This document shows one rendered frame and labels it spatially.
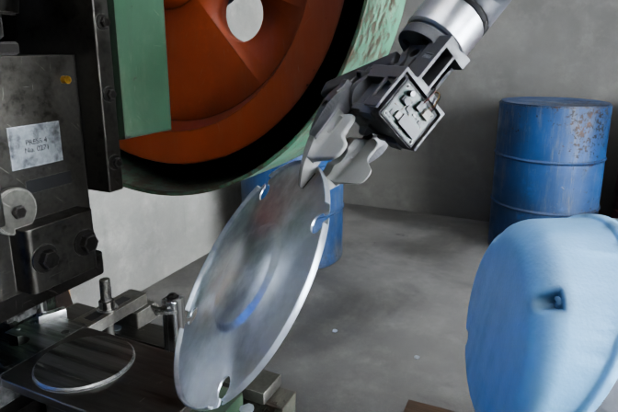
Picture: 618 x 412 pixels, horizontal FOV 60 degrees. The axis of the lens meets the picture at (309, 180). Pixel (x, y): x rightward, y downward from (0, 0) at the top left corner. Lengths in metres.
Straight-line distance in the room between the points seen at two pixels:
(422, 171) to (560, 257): 3.66
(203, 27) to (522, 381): 0.83
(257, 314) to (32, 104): 0.37
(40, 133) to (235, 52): 0.37
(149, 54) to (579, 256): 0.64
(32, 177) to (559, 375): 0.61
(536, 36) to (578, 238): 3.47
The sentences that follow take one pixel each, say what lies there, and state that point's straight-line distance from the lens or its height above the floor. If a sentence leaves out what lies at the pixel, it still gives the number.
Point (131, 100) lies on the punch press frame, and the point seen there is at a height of 1.11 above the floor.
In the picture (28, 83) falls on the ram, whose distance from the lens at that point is 0.72.
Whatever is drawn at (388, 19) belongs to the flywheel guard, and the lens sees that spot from 0.88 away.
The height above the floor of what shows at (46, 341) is 0.78.
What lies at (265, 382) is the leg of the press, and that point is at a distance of 0.95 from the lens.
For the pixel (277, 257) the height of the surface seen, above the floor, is 0.97.
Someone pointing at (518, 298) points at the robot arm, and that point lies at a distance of 0.29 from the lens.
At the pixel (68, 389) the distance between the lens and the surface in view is 0.74.
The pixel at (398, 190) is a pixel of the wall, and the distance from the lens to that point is 4.01.
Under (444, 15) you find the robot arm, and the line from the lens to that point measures 0.60.
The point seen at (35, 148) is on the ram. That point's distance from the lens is 0.73.
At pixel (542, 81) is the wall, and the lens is 3.75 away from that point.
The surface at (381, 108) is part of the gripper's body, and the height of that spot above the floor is 1.12.
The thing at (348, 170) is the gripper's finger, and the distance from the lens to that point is 0.58.
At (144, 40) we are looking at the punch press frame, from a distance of 0.79.
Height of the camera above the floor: 1.18
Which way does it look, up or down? 14 degrees down
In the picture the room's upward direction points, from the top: straight up
